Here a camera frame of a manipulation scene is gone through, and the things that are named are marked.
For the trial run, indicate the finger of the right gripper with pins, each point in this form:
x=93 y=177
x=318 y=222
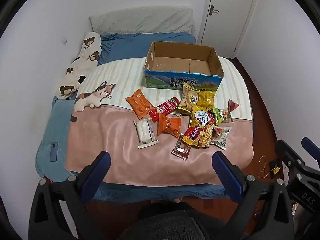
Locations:
x=311 y=148

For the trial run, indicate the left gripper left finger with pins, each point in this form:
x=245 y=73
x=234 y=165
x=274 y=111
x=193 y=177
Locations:
x=92 y=176

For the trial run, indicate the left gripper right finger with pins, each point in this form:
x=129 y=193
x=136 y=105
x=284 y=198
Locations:
x=231 y=177

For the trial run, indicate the white printed snack packet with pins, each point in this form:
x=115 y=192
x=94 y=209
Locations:
x=219 y=137

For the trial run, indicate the yellow cheese noodle packet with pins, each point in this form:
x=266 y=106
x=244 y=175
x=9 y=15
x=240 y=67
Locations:
x=200 y=129

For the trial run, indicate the fruit candy green packet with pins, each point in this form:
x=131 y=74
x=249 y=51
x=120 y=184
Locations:
x=221 y=116

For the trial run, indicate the puffy orange snack packet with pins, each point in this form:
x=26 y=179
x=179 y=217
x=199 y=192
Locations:
x=169 y=125

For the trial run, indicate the yellow pastry snack bag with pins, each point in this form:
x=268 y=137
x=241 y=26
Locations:
x=194 y=97

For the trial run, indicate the red sachet packet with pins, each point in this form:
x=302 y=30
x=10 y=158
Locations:
x=164 y=108

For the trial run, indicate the yellow black floor device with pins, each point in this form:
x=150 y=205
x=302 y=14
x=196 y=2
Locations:
x=275 y=167

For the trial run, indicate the blue smartphone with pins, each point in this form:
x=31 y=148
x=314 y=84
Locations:
x=53 y=152

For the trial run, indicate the brown small snack packet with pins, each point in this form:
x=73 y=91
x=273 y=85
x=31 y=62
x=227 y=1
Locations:
x=181 y=149

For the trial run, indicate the white wafer packet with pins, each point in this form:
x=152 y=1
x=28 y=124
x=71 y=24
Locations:
x=145 y=133

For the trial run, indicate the red triangular snack packet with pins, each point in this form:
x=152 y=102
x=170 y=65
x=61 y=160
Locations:
x=232 y=105

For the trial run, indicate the pink striped cat blanket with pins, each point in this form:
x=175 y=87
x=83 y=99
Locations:
x=148 y=153

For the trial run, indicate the bear print pillow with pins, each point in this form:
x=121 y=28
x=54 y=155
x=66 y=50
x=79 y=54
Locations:
x=84 y=64

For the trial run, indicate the cardboard milk box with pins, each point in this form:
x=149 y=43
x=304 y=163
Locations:
x=169 y=65

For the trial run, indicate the white door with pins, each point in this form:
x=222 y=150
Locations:
x=224 y=31

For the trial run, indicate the grey white pillow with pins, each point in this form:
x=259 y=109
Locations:
x=146 y=20

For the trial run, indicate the door handle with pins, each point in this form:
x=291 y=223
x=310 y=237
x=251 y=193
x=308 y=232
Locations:
x=212 y=10

